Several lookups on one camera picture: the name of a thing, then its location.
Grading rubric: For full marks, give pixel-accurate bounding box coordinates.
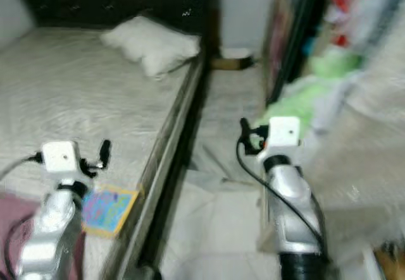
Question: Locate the beige fuzzy cloth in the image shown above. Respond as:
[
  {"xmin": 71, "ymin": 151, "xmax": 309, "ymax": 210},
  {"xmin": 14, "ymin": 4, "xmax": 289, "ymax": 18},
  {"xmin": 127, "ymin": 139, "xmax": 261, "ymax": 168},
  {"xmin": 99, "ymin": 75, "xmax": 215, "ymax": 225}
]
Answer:
[{"xmin": 307, "ymin": 59, "xmax": 405, "ymax": 249}]

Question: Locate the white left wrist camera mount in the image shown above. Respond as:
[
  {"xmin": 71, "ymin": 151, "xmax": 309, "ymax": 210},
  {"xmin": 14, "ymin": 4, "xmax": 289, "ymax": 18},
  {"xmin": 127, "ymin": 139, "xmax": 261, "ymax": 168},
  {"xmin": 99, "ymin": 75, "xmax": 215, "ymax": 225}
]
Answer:
[{"xmin": 41, "ymin": 141, "xmax": 82, "ymax": 185}]

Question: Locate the white pillow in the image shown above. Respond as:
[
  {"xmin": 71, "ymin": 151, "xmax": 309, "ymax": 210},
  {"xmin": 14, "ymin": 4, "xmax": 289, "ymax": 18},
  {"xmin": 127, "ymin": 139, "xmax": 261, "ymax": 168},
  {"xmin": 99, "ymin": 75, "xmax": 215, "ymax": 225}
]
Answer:
[{"xmin": 100, "ymin": 16, "xmax": 202, "ymax": 78}]

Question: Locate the light green cloth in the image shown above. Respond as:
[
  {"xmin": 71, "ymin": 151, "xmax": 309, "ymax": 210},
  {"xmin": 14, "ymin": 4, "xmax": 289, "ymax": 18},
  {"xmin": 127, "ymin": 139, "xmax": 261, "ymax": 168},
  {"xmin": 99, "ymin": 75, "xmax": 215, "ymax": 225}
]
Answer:
[{"xmin": 256, "ymin": 49, "xmax": 368, "ymax": 142}]

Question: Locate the pink printed blanket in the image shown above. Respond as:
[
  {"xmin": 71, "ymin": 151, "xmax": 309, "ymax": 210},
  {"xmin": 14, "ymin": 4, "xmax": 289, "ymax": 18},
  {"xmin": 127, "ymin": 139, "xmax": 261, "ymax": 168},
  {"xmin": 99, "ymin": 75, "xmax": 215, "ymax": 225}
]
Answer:
[{"xmin": 0, "ymin": 192, "xmax": 86, "ymax": 280}]

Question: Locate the colourful children's book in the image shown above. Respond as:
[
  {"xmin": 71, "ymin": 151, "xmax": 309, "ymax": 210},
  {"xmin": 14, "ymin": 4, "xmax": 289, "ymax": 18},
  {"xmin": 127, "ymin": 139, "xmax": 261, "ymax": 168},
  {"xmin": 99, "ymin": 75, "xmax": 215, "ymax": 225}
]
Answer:
[{"xmin": 82, "ymin": 185, "xmax": 141, "ymax": 238}]

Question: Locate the wooden wardrobe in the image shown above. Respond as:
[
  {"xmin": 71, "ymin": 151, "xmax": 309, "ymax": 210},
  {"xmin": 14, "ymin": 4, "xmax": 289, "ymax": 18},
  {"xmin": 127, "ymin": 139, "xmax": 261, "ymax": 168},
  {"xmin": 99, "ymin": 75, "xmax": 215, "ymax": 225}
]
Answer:
[{"xmin": 259, "ymin": 0, "xmax": 405, "ymax": 255}]

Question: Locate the grey quilted mattress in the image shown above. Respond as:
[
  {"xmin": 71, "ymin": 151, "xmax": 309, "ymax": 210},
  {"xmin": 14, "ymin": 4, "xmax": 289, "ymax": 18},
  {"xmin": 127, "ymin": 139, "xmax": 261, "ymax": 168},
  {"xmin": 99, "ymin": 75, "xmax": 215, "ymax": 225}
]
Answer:
[{"xmin": 0, "ymin": 26, "xmax": 206, "ymax": 280}]

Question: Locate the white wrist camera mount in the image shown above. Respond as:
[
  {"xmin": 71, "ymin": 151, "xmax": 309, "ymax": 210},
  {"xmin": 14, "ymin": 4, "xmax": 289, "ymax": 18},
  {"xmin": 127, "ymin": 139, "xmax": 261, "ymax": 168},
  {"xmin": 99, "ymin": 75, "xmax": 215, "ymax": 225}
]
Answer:
[
  {"xmin": 266, "ymin": 116, "xmax": 301, "ymax": 157},
  {"xmin": 41, "ymin": 141, "xmax": 82, "ymax": 185}
]

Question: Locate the brown cardboard box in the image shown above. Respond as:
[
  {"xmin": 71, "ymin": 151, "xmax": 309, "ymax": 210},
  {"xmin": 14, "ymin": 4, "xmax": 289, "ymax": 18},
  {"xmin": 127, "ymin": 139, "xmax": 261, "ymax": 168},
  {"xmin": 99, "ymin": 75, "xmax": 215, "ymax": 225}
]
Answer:
[{"xmin": 212, "ymin": 47, "xmax": 257, "ymax": 72}]

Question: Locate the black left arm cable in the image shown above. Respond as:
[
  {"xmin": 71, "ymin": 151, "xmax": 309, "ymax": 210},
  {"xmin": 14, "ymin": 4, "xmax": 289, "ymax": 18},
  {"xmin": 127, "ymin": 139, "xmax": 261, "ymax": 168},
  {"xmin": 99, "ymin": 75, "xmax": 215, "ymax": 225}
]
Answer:
[{"xmin": 0, "ymin": 155, "xmax": 45, "ymax": 280}]

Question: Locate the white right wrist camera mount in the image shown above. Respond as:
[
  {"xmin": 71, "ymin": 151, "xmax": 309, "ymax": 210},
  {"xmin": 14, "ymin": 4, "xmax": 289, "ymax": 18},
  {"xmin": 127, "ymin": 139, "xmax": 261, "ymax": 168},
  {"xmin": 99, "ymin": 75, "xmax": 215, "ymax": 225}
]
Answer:
[{"xmin": 266, "ymin": 116, "xmax": 301, "ymax": 157}]

